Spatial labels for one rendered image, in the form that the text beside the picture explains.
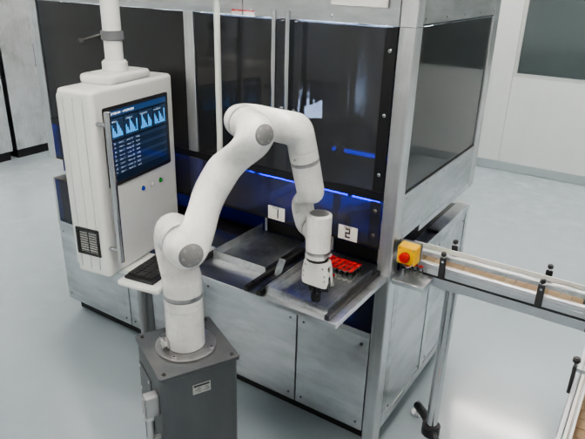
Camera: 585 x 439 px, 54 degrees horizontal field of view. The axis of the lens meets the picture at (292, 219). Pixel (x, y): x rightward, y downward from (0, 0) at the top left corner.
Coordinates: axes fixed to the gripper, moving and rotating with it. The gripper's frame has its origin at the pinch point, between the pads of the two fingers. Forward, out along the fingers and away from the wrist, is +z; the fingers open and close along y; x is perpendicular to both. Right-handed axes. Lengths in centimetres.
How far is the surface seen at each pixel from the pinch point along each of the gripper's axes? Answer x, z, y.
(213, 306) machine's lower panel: -35, 49, 78
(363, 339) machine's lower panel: -35, 36, -3
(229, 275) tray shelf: -1.0, 4.4, 39.1
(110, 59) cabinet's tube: -2, -71, 96
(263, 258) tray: -20.3, 4.2, 37.0
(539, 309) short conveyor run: -46, 5, -65
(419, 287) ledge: -35.9, 4.4, -24.0
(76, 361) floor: -3, 92, 148
